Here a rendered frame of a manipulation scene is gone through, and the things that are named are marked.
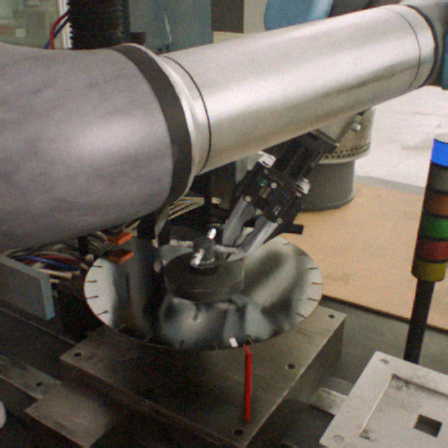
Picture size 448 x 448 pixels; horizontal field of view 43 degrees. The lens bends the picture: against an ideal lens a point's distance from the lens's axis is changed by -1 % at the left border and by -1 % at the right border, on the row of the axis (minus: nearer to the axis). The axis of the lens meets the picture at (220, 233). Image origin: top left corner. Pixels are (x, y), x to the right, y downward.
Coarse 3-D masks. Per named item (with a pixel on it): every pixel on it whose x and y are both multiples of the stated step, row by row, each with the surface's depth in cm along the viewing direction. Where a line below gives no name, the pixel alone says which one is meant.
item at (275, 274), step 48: (144, 240) 89; (192, 240) 89; (240, 240) 89; (96, 288) 77; (144, 288) 77; (240, 288) 77; (288, 288) 77; (144, 336) 67; (192, 336) 68; (240, 336) 67
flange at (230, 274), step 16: (176, 256) 83; (192, 256) 80; (176, 272) 79; (192, 272) 78; (208, 272) 77; (224, 272) 78; (240, 272) 79; (176, 288) 76; (192, 288) 75; (208, 288) 75; (224, 288) 75
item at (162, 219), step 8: (168, 208) 83; (144, 216) 77; (152, 216) 77; (160, 216) 79; (144, 224) 77; (152, 224) 77; (160, 224) 79; (168, 224) 83; (144, 232) 77; (152, 232) 77; (160, 232) 82; (168, 232) 84; (152, 240) 84; (160, 240) 83; (168, 240) 84
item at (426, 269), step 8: (416, 256) 75; (416, 264) 75; (424, 264) 74; (432, 264) 74; (440, 264) 74; (416, 272) 75; (424, 272) 75; (432, 272) 74; (440, 272) 74; (424, 280) 75; (432, 280) 75; (440, 280) 75
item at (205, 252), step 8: (208, 232) 81; (176, 240) 79; (200, 240) 78; (208, 240) 78; (192, 248) 78; (200, 248) 76; (208, 248) 77; (216, 248) 77; (224, 248) 77; (232, 248) 77; (200, 256) 75; (208, 256) 77; (192, 264) 74
